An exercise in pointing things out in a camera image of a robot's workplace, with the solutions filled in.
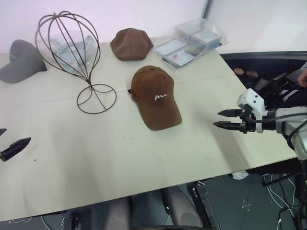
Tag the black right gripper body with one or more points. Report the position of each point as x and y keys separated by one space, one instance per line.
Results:
x=248 y=119

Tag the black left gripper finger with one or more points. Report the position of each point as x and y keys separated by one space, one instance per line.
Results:
x=2 y=131
x=18 y=145

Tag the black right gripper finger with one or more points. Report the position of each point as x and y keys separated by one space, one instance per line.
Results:
x=225 y=124
x=227 y=112

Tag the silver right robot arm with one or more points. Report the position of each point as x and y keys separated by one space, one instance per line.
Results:
x=291 y=122

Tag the person's bare hand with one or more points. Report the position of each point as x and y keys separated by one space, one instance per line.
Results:
x=303 y=77

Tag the brown round disc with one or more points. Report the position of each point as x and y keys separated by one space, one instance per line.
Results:
x=251 y=73
x=239 y=71

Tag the white object under table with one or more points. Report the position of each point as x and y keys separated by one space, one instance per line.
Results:
x=239 y=175

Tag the small clear box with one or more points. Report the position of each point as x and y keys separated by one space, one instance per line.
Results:
x=192 y=50

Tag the dark grey baseball cap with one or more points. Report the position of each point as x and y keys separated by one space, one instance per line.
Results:
x=20 y=61

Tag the brown baseball cap white script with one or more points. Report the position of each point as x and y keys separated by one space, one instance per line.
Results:
x=154 y=98

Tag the clear box of cards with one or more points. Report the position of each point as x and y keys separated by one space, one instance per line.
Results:
x=206 y=37
x=188 y=31

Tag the clear plastic bag of boxes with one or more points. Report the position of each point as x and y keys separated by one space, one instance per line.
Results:
x=192 y=40

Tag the flat clear case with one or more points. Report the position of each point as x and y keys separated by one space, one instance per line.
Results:
x=173 y=52

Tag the grey rounded shape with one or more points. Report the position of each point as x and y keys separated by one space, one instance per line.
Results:
x=117 y=213
x=182 y=208

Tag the clear bag with grey garment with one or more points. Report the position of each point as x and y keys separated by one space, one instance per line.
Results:
x=62 y=51

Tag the dark vertical pole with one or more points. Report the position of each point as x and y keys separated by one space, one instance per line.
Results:
x=208 y=9

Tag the brown flat cap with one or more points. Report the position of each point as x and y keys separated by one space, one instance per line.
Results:
x=130 y=44

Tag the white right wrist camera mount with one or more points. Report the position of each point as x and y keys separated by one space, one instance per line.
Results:
x=253 y=100

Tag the black metal table frame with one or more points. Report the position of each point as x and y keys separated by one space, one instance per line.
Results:
x=206 y=206

